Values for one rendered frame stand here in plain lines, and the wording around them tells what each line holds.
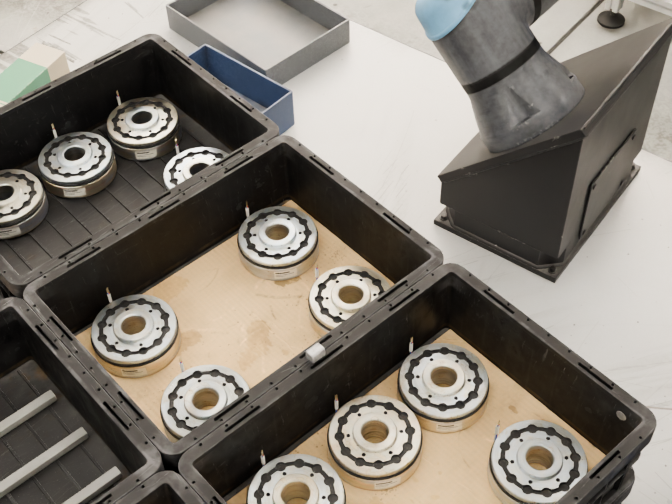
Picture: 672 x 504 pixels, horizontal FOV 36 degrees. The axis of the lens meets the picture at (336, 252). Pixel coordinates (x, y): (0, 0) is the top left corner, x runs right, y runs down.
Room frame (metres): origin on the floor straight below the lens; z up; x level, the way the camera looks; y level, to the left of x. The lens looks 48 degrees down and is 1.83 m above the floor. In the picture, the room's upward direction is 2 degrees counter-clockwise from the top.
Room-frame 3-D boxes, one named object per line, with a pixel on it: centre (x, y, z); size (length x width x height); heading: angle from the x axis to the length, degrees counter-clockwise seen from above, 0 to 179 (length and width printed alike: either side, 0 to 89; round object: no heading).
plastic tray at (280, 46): (1.54, 0.13, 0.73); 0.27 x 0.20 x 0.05; 43
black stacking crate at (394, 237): (0.77, 0.12, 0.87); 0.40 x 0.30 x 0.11; 130
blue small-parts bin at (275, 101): (1.30, 0.18, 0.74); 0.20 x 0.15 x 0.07; 48
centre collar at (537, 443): (0.56, -0.21, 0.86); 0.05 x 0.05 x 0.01
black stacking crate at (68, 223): (1.00, 0.31, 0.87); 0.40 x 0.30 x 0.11; 130
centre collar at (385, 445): (0.59, -0.04, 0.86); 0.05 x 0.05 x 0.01
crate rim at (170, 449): (0.77, 0.12, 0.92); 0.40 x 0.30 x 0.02; 130
